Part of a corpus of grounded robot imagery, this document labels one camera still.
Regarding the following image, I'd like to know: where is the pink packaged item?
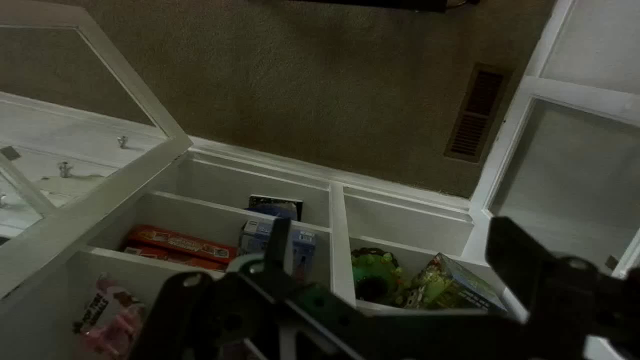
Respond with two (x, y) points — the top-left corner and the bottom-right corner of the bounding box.
(69, 279), (147, 359)

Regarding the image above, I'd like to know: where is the white built-in cabinet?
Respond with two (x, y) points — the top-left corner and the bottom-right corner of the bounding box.
(0, 136), (536, 360)

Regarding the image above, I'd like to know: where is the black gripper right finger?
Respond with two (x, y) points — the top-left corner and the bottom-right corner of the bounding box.
(486, 218), (640, 360)

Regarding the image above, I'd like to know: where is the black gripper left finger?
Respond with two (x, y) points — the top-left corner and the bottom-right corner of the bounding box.
(132, 218), (376, 360)

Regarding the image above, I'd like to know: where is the white glass-paned cabinet door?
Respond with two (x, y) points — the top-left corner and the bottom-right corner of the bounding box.
(0, 0), (193, 299)
(467, 0), (640, 360)

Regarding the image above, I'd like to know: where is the green round toy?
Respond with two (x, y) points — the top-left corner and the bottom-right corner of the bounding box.
(350, 246), (409, 308)

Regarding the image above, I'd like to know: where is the blue white box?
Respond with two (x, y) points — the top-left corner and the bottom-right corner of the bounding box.
(238, 214), (320, 282)

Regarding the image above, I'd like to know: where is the brown air vent grille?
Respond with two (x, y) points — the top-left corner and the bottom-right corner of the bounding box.
(444, 63), (512, 165)

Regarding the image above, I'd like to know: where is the orange printed box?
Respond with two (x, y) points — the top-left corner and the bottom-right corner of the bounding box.
(120, 224), (239, 273)

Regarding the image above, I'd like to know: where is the small black box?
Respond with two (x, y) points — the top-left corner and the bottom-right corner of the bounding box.
(245, 192), (306, 222)

